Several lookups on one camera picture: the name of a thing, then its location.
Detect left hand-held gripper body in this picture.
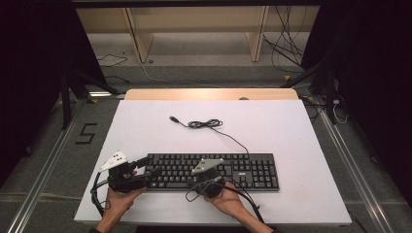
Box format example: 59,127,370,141
99,150,152,194

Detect looped white cable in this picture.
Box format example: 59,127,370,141
332,96,350,124

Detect short metal bar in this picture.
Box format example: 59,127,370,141
88,91,125,98

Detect black computer keyboard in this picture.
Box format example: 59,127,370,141
142,152,280,192

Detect person's right hand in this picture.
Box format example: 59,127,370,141
204,182,249,218

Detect dark curtain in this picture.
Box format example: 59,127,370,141
0,0,108,188
300,0,412,208

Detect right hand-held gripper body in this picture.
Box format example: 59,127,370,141
191,158,226,198

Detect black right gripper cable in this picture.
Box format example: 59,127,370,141
185,176,265,224

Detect white board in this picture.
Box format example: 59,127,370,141
73,99,353,226

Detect long metal floor rail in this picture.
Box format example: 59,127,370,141
6,106,82,233
315,96,395,233

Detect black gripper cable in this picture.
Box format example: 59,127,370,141
185,176,265,224
90,171,111,217

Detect light wooden table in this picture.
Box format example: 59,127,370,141
124,87,299,101

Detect person's left hand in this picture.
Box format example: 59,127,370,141
102,187,148,219

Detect black metal stand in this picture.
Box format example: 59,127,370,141
280,57,338,125
59,64,120,130

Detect thin black floor cable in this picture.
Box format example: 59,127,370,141
96,53,129,68

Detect black keyboard cable with plug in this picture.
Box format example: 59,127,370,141
168,116,251,154

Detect light wooden shelf unit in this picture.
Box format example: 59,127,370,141
76,5,322,64

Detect bundle of black cables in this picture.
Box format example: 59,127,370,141
261,5,307,74

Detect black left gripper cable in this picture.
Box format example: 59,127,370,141
90,171,111,217

